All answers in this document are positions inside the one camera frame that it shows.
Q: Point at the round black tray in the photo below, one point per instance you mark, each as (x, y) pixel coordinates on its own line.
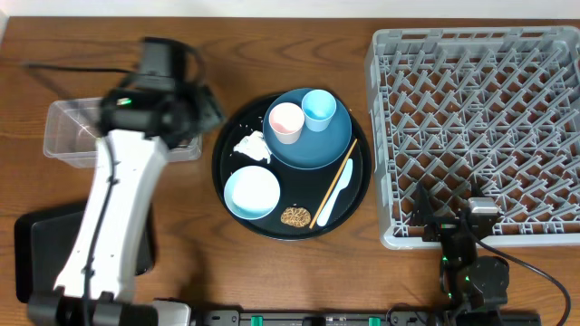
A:
(299, 187)

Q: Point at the black rectangular tray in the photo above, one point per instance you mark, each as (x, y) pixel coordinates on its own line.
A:
(43, 241)

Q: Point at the light blue cup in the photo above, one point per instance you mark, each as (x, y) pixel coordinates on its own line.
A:
(319, 107)

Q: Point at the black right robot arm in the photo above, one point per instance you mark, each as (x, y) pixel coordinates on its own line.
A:
(476, 285)

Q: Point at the black rail base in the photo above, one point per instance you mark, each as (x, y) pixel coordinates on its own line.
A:
(390, 318)

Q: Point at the dark blue plate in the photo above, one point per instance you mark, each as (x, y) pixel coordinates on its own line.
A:
(312, 150)

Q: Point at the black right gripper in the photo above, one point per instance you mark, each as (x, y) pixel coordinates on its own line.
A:
(423, 215)

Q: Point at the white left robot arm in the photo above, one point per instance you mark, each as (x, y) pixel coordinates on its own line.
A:
(96, 285)

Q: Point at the brown walnut cookie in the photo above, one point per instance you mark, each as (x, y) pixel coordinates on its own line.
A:
(296, 216)

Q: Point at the light blue bowl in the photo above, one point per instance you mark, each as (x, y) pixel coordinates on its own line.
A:
(252, 192)

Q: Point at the clear plastic bin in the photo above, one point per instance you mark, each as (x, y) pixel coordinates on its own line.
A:
(69, 135)

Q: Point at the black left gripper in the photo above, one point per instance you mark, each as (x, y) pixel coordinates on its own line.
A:
(208, 113)

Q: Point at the grey dishwasher rack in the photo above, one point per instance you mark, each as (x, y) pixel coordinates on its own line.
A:
(497, 108)

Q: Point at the pink cup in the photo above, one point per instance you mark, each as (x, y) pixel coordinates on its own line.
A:
(287, 120)

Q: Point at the white napkin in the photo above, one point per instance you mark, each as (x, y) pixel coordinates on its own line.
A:
(254, 147)

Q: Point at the light blue plastic knife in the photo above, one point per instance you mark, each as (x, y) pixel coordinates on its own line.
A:
(341, 184)

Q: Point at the wooden chopstick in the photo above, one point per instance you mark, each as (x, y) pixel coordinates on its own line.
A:
(332, 185)

